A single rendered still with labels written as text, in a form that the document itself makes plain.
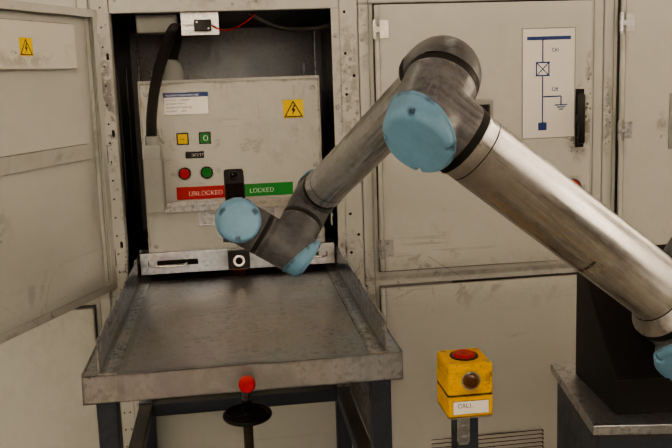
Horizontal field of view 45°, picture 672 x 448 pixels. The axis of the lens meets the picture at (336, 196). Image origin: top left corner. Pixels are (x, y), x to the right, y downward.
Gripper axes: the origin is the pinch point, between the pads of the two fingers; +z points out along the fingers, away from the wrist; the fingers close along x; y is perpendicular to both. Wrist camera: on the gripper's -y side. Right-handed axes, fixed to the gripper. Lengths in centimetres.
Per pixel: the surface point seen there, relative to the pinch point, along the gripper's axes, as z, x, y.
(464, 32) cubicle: 12, 64, -45
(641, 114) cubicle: 16, 116, -21
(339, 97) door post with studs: 17.2, 29.4, -29.4
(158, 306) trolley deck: 2.5, -20.3, 22.4
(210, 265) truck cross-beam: 27.4, -8.0, 14.7
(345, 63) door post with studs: 15, 31, -38
